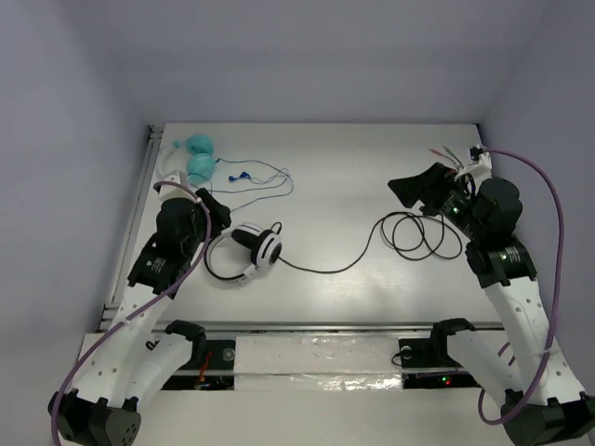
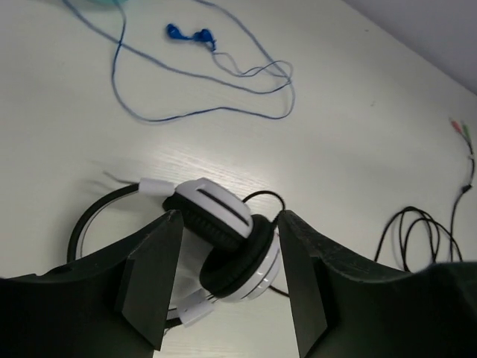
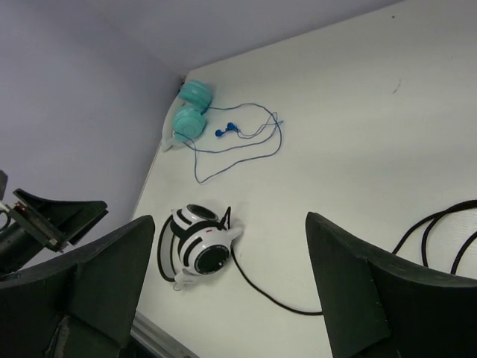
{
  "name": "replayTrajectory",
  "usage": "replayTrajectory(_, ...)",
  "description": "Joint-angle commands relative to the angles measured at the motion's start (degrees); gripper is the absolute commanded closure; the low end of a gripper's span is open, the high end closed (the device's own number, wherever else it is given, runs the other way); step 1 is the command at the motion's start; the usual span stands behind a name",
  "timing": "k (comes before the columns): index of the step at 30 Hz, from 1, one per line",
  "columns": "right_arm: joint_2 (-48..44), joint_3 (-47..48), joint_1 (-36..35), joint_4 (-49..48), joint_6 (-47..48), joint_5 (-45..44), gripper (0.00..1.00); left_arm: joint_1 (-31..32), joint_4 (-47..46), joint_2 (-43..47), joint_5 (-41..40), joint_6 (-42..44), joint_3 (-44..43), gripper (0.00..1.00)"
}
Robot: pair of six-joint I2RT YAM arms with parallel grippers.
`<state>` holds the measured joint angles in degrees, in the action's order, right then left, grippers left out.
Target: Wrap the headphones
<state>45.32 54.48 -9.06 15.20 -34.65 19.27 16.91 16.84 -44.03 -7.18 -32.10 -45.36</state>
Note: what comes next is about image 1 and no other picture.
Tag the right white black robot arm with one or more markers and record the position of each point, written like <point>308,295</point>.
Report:
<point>539,398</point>

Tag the white foil-covered block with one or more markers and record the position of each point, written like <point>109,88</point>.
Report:
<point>316,363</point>

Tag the blue earphones with cable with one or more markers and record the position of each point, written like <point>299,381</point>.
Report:
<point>255,180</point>

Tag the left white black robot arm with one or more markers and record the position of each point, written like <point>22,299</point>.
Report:
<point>101,399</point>

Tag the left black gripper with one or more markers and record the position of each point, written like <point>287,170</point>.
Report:
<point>210,207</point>

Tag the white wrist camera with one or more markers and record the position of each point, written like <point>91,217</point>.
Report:
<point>480,164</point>
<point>172,186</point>

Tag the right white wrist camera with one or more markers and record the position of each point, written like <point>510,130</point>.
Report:
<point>480,164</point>

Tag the white black headphones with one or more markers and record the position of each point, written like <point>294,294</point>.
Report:
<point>264,247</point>

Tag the aluminium rail front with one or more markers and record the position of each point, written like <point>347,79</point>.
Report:
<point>331,327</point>

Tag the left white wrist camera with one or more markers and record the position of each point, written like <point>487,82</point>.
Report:
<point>172,186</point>

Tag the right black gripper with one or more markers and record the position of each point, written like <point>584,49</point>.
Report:
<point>429,186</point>

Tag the aluminium rail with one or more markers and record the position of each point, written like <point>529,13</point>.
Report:
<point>331,327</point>
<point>155,135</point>

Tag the teal white headphones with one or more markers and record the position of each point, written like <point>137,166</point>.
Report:
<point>201,165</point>

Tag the aluminium rail left side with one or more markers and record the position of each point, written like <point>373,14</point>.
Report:
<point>155,135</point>

